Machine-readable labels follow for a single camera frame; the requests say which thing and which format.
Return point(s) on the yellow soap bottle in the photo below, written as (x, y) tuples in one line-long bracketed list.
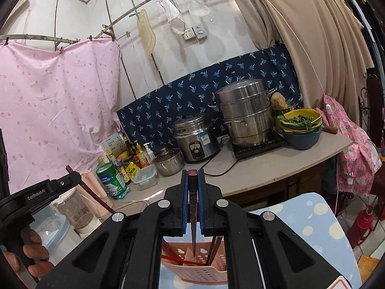
[(141, 156)]

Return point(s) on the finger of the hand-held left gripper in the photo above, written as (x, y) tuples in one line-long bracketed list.
[(67, 181)]

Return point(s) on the brown chopstick gold band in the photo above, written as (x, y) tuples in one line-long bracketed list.
[(210, 251), (217, 246)]

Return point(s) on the hanging white cloth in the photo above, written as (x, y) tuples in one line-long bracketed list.
[(173, 13)]

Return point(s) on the clear food container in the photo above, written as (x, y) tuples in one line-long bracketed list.
[(146, 177)]

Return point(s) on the small steel pot with lid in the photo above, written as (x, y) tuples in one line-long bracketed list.
[(168, 162)]

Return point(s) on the wall socket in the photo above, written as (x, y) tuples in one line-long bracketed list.
[(195, 33)]

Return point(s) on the yellow bowl with greens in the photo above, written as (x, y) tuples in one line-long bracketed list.
[(300, 119)]

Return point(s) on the yellow packet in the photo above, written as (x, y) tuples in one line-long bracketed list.
[(132, 172)]

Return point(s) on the beige curtain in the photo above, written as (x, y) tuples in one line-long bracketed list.
[(315, 36)]

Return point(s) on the navy printed cloth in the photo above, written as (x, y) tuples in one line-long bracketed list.
[(186, 96)]

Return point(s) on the hanging wooden cutting board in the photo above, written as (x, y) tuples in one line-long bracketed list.
[(147, 33)]

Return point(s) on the steel rice cooker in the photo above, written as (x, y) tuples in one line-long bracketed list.
[(197, 138)]

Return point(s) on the pink dotted curtain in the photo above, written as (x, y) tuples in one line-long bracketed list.
[(54, 105)]

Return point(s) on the pink perforated utensil holder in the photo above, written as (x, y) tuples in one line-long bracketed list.
[(192, 272)]

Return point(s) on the blue printed tablecloth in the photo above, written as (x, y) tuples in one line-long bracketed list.
[(300, 231)]

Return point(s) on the wooden counter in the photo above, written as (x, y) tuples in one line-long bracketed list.
[(270, 168)]

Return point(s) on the red bottle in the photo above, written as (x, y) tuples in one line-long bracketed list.
[(361, 228)]

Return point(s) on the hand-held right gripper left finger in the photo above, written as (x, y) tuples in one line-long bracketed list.
[(184, 204)]

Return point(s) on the white pump bottle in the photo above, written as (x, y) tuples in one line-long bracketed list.
[(149, 155)]

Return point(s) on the dark brown chopstick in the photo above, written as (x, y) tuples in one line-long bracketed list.
[(171, 251)]

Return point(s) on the white carton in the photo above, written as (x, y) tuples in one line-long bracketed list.
[(114, 146)]

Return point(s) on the person's left hand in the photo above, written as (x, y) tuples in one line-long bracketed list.
[(33, 248)]

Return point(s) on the large steel steamer pot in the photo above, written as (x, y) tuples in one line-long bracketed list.
[(243, 111)]

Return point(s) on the blue plastic basin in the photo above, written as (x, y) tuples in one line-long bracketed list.
[(302, 140)]

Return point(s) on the brown loofah sponge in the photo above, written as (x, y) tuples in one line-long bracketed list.
[(279, 101)]

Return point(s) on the pink pineapple print cloth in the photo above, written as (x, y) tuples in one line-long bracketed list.
[(355, 156)]

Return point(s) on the green plastic bottle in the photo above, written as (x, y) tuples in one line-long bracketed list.
[(112, 180)]

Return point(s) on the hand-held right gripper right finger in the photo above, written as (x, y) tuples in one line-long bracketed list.
[(202, 204)]

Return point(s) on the black induction cooker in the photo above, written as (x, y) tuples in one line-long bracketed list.
[(261, 147)]

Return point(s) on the glass jug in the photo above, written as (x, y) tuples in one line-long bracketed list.
[(75, 210)]

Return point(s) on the cardboard box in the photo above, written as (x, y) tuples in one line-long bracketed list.
[(370, 269)]

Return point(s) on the dark red chopstick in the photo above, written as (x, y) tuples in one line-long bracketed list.
[(192, 210), (93, 192)]

